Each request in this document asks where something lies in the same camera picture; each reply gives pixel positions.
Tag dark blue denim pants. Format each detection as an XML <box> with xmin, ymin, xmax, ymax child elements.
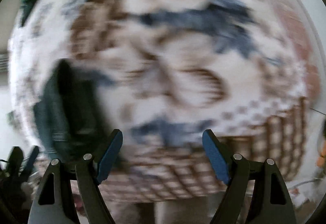
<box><xmin>33</xmin><ymin>60</ymin><xmax>109</xmax><ymax>163</ymax></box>

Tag floral white fleece blanket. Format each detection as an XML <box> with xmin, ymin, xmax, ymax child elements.
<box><xmin>8</xmin><ymin>0</ymin><xmax>319</xmax><ymax>202</ymax></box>

